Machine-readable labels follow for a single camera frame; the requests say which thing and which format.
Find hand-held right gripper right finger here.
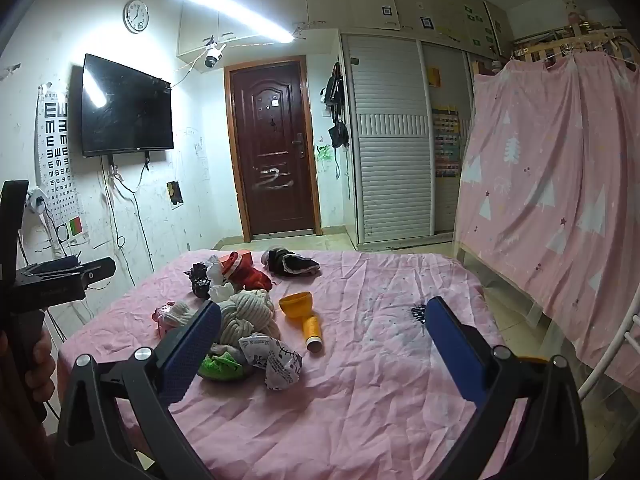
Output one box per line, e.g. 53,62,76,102
425,296,588,480

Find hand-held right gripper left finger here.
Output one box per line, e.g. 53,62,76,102
56,301,223,480

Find person's left hand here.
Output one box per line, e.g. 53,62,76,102
22,327,56,407

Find dark red wooden door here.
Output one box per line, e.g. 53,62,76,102
225,55,321,243

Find pink wrapper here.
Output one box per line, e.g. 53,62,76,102
152,302,177,334

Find green wrapper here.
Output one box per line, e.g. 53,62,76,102
197,350,246,381

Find colourful grid poster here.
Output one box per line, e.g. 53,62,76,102
432,106,461,179

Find yellow thread spool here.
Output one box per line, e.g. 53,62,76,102
302,315,325,354

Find white chair orange seat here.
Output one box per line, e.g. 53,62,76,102
575,300,640,402

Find round white wall clock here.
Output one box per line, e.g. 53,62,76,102
124,0,150,34

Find small black hanging bag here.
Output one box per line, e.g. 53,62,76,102
328,121,350,149

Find white printed wrapper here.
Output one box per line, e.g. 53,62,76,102
237,334,304,391

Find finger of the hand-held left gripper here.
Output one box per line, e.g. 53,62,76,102
36,255,82,274
77,257,117,288

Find white ceiling tube light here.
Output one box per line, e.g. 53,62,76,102
167,0,296,43

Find black wall television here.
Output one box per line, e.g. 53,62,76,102
81,53,175,158

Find yellow plastic cup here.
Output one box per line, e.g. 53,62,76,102
278,292,315,322

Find red and white hat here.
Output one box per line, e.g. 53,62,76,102
207,251,274,293

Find white security camera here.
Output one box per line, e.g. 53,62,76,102
204,42,227,69

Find black and white cloth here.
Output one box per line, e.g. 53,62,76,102
262,246,321,279

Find black television cable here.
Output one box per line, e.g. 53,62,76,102
102,156,155,287

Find white overhead cabinets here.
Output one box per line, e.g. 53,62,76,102
177,0,511,58

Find pink tree print curtain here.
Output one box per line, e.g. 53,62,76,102
452,52,640,386

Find white eye chart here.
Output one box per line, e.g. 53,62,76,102
35,84,86,241

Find white wall socket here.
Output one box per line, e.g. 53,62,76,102
27,187,49,217

